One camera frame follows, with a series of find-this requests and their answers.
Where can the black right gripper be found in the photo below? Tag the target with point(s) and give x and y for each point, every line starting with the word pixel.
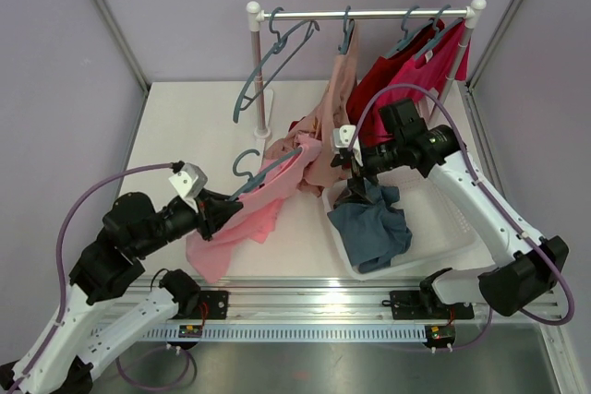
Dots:
pixel 356 190

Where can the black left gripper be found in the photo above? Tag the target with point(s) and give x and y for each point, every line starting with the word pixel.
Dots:
pixel 213 212

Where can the light pink t shirt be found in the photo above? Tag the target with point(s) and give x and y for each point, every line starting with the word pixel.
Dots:
pixel 256 220

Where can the blue-grey t shirt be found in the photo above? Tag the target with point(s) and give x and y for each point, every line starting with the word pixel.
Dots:
pixel 372 233

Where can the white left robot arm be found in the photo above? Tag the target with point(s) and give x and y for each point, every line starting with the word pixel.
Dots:
pixel 69 357

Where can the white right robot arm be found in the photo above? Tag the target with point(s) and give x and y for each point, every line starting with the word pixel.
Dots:
pixel 526 264

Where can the beige pink t shirt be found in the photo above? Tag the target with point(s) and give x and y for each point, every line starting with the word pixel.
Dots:
pixel 330 113

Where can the dark red t shirt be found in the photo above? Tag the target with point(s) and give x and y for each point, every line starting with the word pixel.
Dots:
pixel 377 78

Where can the magenta t shirt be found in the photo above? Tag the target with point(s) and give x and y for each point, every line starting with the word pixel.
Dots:
pixel 428 71

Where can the white perforated plastic basket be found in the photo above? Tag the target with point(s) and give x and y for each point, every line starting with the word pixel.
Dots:
pixel 439 228

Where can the metal clothes rack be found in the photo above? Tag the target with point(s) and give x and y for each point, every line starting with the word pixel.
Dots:
pixel 282 24

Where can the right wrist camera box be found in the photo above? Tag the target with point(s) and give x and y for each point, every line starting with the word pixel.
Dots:
pixel 343 137

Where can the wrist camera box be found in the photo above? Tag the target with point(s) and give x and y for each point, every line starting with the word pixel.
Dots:
pixel 343 137
pixel 188 180

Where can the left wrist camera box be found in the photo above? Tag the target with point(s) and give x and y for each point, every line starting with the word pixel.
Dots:
pixel 188 180

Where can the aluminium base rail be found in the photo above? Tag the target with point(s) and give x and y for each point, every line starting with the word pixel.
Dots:
pixel 322 300

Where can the white slotted cable duct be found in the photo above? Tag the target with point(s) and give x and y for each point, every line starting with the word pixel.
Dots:
pixel 289 333

